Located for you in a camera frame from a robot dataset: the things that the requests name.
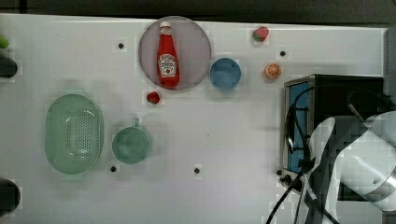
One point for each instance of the green cylinder object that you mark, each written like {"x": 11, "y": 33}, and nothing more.
{"x": 4, "y": 43}

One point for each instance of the blue bowl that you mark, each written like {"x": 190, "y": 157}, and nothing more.
{"x": 225, "y": 74}

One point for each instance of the red ketchup bottle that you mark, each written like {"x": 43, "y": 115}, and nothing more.
{"x": 167, "y": 60}

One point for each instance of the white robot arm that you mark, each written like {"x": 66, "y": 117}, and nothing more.
{"x": 351, "y": 152}

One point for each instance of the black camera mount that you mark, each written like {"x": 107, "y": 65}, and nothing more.
{"x": 8, "y": 68}
{"x": 10, "y": 196}

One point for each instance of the green perforated colander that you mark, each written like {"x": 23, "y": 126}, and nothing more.
{"x": 74, "y": 134}

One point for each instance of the black camera mount lower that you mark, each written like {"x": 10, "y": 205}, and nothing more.
{"x": 10, "y": 196}

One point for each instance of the green cup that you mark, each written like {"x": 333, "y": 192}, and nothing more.
{"x": 131, "y": 145}

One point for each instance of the red strawberry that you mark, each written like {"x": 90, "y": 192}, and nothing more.
{"x": 260, "y": 34}

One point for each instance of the orange slice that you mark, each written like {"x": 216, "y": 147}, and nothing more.
{"x": 272, "y": 70}

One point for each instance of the small red tomato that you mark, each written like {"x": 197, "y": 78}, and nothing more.
{"x": 153, "y": 97}

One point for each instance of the black camera mount upper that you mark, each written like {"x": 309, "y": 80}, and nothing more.
{"x": 8, "y": 68}

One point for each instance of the black toaster oven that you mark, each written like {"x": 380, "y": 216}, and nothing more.
{"x": 312, "y": 99}

